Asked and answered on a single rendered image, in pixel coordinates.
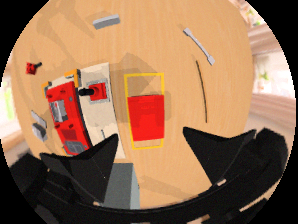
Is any thin brown rod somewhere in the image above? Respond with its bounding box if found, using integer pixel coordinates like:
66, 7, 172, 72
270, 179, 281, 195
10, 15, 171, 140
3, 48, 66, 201
197, 60, 209, 123

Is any yellow rectangular outline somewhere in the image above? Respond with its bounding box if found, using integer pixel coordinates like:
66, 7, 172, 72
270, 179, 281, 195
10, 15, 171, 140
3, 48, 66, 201
124, 72, 165, 151

